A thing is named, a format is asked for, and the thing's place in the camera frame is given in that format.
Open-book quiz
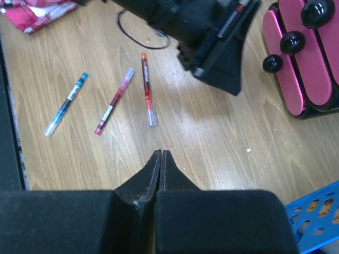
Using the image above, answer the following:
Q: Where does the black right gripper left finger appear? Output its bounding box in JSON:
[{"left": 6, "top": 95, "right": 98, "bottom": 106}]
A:
[{"left": 114, "top": 150, "right": 162, "bottom": 209}]

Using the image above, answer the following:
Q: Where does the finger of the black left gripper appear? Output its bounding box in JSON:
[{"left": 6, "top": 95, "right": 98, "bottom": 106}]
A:
[{"left": 192, "top": 1, "right": 261, "bottom": 96}]

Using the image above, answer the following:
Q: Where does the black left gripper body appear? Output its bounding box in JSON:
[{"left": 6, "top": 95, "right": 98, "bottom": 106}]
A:
[{"left": 116, "top": 1, "right": 230, "bottom": 71}]

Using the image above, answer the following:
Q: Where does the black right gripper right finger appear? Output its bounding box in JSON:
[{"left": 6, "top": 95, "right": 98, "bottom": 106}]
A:
[{"left": 158, "top": 150, "right": 200, "bottom": 191}]

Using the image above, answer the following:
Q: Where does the orange red gel pen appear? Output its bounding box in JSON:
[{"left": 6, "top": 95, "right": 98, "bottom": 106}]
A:
[{"left": 141, "top": 53, "right": 157, "bottom": 126}]

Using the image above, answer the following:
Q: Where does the blue gel pen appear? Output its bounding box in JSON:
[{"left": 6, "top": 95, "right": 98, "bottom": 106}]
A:
[{"left": 44, "top": 72, "right": 88, "bottom": 137}]

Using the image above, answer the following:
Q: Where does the pink gel pen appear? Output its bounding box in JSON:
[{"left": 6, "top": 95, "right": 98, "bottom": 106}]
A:
[{"left": 95, "top": 67, "right": 135, "bottom": 135}]

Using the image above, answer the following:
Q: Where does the black pink drawer cabinet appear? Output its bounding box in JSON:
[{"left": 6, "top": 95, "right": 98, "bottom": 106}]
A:
[{"left": 262, "top": 1, "right": 338, "bottom": 119}]

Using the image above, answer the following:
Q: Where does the blue magazine file rack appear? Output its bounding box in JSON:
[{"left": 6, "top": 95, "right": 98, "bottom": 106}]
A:
[{"left": 285, "top": 182, "right": 338, "bottom": 253}]

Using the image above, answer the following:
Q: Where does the pink camouflage cloth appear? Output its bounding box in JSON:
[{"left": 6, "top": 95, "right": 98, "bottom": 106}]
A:
[{"left": 1, "top": 1, "right": 78, "bottom": 34}]

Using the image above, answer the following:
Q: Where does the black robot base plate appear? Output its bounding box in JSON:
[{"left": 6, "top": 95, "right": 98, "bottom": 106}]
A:
[{"left": 1, "top": 46, "right": 30, "bottom": 191}]

